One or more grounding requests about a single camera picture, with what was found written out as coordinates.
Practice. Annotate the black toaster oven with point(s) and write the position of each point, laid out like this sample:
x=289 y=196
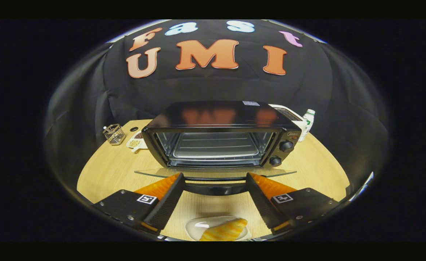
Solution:
x=220 y=116

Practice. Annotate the white bottle green label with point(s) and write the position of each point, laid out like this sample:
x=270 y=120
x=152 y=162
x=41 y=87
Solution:
x=309 y=119

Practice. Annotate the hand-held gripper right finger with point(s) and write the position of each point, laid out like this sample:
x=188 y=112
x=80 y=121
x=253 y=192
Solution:
x=260 y=201

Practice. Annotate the clear glass plate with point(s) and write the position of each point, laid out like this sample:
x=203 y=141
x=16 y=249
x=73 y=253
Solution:
x=197 y=226

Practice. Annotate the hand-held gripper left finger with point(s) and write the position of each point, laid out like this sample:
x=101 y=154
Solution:
x=169 y=203

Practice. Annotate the white divided snack dish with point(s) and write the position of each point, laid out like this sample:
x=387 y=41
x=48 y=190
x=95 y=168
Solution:
x=135 y=143

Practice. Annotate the yellow croissant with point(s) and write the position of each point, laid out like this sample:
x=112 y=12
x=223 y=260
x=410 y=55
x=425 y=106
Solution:
x=224 y=230

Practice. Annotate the white kitchen appliance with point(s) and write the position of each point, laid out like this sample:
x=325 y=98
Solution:
x=301 y=127

